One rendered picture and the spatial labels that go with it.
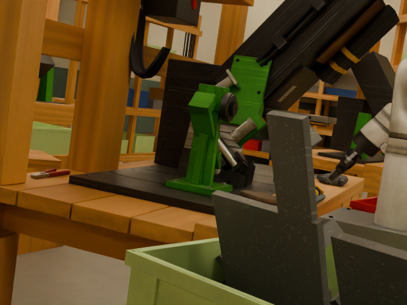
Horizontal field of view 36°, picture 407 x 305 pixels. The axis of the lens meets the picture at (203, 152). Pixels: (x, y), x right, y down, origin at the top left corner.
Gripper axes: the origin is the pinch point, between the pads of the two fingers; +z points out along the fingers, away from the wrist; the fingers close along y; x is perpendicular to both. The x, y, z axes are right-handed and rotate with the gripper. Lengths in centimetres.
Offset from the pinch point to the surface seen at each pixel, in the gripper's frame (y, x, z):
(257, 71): -4.0, -37.2, -5.6
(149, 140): -564, -241, 240
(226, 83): 0.9, -40.2, 2.5
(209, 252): 97, 2, 1
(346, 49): -24.0, -26.1, -26.5
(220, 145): 6.0, -28.0, 15.3
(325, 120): -13.4, -14.3, -7.8
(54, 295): -97, -65, 165
